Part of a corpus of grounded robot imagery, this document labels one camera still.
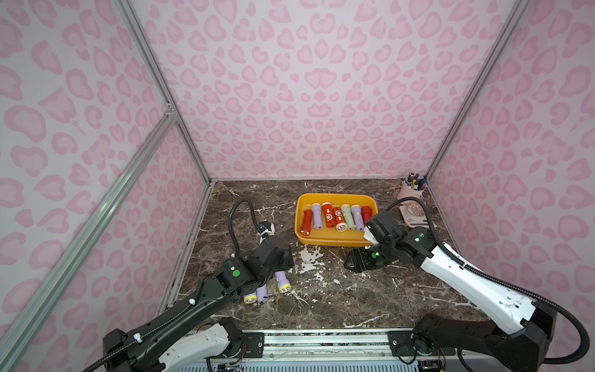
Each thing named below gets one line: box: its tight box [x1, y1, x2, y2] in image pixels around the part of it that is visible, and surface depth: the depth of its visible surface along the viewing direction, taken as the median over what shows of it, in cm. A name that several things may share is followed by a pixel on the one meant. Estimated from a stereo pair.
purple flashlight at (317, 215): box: [311, 203, 323, 231], surface depth 105 cm
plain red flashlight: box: [299, 209, 313, 237], surface depth 102 cm
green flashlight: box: [340, 203, 357, 231], surface depth 105 cm
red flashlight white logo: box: [321, 201, 336, 229], surface depth 103 cm
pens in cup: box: [406, 172, 429, 191], surface depth 103 cm
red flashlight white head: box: [332, 205, 348, 233], surface depth 102 cm
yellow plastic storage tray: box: [294, 192, 379, 248], surface depth 102 cm
